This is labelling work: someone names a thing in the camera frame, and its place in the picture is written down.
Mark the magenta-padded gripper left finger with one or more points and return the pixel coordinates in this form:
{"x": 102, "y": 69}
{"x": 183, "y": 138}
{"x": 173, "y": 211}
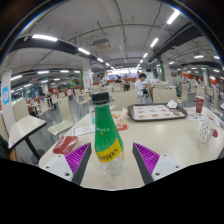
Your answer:
{"x": 77, "y": 160}

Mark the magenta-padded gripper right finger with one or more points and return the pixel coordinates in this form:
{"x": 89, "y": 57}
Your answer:
{"x": 146, "y": 160}

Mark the green drink bottle yellow label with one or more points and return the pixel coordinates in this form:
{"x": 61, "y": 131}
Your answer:
{"x": 107, "y": 133}

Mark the small red box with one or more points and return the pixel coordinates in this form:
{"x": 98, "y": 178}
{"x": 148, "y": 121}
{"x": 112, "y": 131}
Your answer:
{"x": 65, "y": 144}

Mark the white paper leaflet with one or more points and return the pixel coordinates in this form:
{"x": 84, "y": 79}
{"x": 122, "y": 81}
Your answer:
{"x": 83, "y": 130}

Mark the red ketchup packet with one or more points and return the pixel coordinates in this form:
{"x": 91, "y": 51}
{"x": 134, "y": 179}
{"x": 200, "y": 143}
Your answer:
{"x": 122, "y": 127}

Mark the beige canteen chairs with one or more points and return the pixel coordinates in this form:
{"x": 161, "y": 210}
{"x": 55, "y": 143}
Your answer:
{"x": 65, "y": 113}

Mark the dark food tray paper liner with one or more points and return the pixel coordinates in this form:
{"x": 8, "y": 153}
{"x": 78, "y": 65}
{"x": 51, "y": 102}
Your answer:
{"x": 156, "y": 112}

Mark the beige side table black leg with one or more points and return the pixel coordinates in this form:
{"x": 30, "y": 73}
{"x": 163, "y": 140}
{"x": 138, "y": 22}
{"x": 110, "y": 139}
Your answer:
{"x": 25, "y": 128}

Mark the white crumpled napkin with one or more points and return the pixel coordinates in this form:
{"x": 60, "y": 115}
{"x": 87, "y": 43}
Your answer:
{"x": 172, "y": 104}

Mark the colourful sticker flyer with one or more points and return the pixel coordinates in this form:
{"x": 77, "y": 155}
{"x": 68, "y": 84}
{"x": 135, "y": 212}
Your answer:
{"x": 194, "y": 116}

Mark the person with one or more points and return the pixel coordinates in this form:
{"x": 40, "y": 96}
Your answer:
{"x": 119, "y": 80}
{"x": 140, "y": 87}

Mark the flat round red coaster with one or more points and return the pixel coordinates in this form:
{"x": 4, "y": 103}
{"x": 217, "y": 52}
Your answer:
{"x": 215, "y": 133}

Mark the red paper cup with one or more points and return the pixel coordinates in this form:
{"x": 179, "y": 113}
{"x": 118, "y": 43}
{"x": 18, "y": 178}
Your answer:
{"x": 199, "y": 104}

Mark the ceiling air conditioner unit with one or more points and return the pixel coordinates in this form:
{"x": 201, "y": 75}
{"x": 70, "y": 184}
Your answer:
{"x": 101, "y": 44}

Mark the ceiling lights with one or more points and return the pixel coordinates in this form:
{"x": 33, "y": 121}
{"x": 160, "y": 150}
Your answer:
{"x": 44, "y": 37}

